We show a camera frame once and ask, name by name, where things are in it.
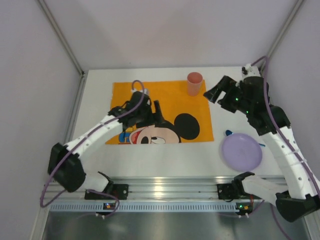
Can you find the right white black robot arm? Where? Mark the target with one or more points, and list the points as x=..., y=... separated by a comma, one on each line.
x=301, y=195

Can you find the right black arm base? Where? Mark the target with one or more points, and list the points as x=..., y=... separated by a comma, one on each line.
x=231, y=191

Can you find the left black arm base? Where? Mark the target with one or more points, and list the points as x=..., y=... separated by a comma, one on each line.
x=120, y=191

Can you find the slotted grey cable duct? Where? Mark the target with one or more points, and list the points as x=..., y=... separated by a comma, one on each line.
x=152, y=207

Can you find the lilac plastic plate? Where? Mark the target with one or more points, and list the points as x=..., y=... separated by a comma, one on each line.
x=241, y=152

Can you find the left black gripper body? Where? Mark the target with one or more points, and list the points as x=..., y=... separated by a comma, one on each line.
x=152, y=117

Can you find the aluminium mounting rail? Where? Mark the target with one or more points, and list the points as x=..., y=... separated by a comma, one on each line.
x=161, y=188

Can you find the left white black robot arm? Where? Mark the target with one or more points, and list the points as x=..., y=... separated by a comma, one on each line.
x=66, y=163

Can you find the pink plastic cup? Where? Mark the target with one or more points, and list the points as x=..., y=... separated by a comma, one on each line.
x=194, y=83

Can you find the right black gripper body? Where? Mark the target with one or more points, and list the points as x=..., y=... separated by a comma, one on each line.
x=225, y=91

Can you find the orange Mickey Mouse cloth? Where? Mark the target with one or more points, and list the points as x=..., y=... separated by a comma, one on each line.
x=187, y=118

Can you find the blue plastic spoon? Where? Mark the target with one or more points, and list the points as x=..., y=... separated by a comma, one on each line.
x=229, y=132

